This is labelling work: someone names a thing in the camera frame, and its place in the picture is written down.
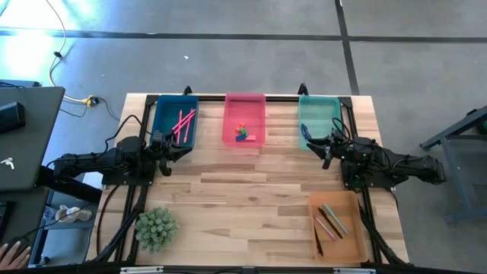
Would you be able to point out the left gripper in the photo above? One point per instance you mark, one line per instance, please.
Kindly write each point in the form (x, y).
(161, 146)

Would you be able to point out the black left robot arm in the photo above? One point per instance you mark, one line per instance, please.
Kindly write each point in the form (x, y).
(95, 161)

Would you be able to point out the pink plastic bin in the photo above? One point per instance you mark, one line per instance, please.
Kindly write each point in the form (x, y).
(243, 106)

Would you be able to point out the black box device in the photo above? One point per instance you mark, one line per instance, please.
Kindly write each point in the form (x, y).
(11, 118)

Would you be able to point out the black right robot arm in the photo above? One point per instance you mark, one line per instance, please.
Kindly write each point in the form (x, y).
(403, 165)

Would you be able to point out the dark gray desk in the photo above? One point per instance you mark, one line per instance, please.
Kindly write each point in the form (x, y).
(34, 144)

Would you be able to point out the white paper sheet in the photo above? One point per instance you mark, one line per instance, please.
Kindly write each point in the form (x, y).
(91, 180)

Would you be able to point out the beige figurine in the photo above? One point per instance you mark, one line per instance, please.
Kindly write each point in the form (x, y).
(70, 214)

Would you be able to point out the blue eraser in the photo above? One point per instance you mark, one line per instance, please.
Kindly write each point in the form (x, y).
(240, 137)

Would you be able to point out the silver bracket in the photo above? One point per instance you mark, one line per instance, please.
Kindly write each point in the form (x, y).
(141, 269)
(354, 271)

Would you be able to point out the orange plastic bin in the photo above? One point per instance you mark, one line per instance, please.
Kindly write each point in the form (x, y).
(350, 247)

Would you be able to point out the translucent purple pen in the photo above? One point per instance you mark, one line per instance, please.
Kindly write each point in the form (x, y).
(323, 227)

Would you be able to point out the dark pen with black cap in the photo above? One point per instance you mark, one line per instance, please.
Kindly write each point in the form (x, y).
(319, 243)

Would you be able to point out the gray metal cart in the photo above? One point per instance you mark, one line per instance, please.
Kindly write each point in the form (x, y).
(453, 171)

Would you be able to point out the small white object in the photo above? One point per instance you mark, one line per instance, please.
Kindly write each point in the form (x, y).
(8, 163)

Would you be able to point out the green eraser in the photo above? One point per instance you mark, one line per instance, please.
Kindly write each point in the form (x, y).
(244, 132)

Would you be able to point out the teal plastic bin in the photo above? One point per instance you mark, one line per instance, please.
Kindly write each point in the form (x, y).
(319, 110)

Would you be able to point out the dark blue plastic bin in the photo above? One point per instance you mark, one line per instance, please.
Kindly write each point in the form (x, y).
(163, 114)

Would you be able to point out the black computer mouse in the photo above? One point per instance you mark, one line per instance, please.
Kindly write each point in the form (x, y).
(21, 240)

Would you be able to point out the black table frame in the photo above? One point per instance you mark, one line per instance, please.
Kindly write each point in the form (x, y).
(281, 98)

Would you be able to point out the pink eraser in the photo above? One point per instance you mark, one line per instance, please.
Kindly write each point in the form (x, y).
(251, 138)

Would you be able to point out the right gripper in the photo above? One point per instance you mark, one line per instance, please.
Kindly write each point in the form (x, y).
(336, 146)

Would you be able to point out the orange eraser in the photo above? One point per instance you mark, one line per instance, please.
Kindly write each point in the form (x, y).
(239, 126)

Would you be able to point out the green artificial plant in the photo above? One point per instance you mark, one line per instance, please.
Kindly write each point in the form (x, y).
(156, 230)

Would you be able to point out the person's hand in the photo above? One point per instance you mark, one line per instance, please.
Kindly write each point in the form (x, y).
(13, 257)

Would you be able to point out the yellow power plug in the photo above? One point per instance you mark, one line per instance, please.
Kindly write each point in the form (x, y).
(90, 101)

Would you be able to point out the teal pen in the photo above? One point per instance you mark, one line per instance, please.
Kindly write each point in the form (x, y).
(335, 218)

